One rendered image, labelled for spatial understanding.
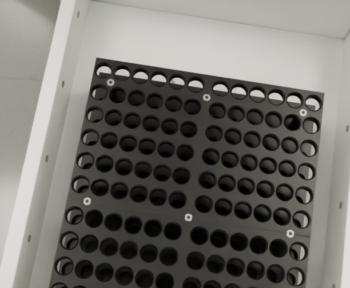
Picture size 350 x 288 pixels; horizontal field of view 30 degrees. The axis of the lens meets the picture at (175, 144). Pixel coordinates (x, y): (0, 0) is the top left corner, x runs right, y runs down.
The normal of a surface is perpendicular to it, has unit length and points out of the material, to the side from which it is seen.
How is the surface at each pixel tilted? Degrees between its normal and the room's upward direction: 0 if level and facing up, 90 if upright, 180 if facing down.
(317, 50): 0
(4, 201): 0
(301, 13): 90
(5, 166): 0
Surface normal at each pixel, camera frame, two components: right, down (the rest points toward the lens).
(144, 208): 0.03, -0.28
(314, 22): -0.15, 0.95
